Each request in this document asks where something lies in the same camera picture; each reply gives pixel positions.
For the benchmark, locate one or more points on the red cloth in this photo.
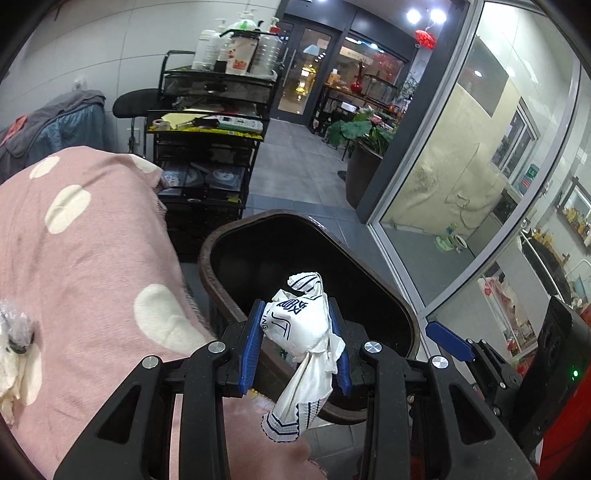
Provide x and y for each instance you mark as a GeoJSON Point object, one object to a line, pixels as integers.
{"type": "Point", "coordinates": [18, 127]}

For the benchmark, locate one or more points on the clear plastic wrapper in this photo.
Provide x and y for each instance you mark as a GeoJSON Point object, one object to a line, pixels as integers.
{"type": "Point", "coordinates": [16, 330]}

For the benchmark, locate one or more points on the glass double door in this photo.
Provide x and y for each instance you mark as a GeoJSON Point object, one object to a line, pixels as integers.
{"type": "Point", "coordinates": [309, 83]}

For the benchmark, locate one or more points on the dark plant pot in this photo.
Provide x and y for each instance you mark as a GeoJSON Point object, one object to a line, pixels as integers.
{"type": "Point", "coordinates": [362, 175]}

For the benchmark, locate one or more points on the white green flat pack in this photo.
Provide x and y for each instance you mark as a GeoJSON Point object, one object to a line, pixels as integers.
{"type": "Point", "coordinates": [240, 123]}

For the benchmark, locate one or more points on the white striped plastic bag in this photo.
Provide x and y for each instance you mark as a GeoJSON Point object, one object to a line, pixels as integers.
{"type": "Point", "coordinates": [300, 323]}

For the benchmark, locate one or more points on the green wall sign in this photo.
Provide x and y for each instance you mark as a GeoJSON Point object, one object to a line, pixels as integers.
{"type": "Point", "coordinates": [531, 175]}

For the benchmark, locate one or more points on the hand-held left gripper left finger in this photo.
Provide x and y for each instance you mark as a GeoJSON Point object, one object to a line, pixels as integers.
{"type": "Point", "coordinates": [251, 350]}

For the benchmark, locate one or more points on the dark brown waste bin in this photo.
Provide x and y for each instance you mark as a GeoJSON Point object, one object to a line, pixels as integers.
{"type": "Point", "coordinates": [240, 258]}

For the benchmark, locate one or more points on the dark console table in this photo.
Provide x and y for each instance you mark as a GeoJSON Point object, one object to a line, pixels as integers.
{"type": "Point", "coordinates": [341, 99]}

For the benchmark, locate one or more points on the green bowl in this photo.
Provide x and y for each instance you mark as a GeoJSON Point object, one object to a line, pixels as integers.
{"type": "Point", "coordinates": [443, 243]}

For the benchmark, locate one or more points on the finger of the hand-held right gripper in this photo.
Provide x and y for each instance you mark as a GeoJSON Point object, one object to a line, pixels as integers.
{"type": "Point", "coordinates": [450, 339]}

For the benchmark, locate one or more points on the green leafy plant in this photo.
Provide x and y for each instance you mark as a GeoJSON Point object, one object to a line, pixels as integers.
{"type": "Point", "coordinates": [355, 131]}

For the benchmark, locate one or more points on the black mesh cart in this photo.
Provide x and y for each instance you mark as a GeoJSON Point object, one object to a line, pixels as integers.
{"type": "Point", "coordinates": [203, 230]}

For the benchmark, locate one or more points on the green white pump bottle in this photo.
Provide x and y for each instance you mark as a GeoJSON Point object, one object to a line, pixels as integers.
{"type": "Point", "coordinates": [244, 21]}

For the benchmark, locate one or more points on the white wall socket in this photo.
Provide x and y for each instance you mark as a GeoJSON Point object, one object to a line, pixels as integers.
{"type": "Point", "coordinates": [81, 84]}

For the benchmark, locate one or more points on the ceiling spotlight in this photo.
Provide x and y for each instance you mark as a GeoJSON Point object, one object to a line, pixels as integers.
{"type": "Point", "coordinates": [413, 16]}
{"type": "Point", "coordinates": [437, 16]}

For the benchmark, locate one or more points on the yellow cloth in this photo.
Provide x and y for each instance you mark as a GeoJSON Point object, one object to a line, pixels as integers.
{"type": "Point", "coordinates": [180, 120]}

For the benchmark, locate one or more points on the tape roll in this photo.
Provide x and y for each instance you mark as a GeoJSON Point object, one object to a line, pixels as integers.
{"type": "Point", "coordinates": [160, 124]}

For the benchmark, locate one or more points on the clear plastic bottle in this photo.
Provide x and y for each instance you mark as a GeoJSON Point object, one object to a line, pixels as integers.
{"type": "Point", "coordinates": [268, 50]}

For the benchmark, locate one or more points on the red hanging ornament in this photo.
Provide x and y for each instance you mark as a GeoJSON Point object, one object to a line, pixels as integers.
{"type": "Point", "coordinates": [425, 38]}

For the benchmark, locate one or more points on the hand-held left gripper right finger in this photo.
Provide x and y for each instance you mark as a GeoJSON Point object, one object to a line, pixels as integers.
{"type": "Point", "coordinates": [345, 378]}

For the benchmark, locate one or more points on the red vase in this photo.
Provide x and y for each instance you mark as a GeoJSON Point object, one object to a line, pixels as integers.
{"type": "Point", "coordinates": [356, 86]}

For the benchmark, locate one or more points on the massage bed with grey cover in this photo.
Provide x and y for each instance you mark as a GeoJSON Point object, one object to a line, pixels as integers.
{"type": "Point", "coordinates": [60, 129]}

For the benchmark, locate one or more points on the dark round print packet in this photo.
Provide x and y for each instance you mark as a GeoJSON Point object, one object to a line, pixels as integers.
{"type": "Point", "coordinates": [224, 176]}
{"type": "Point", "coordinates": [196, 174]}

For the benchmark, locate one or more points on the blue white patterned packet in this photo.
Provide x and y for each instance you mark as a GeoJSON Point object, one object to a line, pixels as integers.
{"type": "Point", "coordinates": [171, 177]}

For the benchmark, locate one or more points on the white jug with orange label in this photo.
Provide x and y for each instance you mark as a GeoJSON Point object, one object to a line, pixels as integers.
{"type": "Point", "coordinates": [241, 57]}

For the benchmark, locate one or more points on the black chair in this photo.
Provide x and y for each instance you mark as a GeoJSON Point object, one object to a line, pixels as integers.
{"type": "Point", "coordinates": [136, 104]}

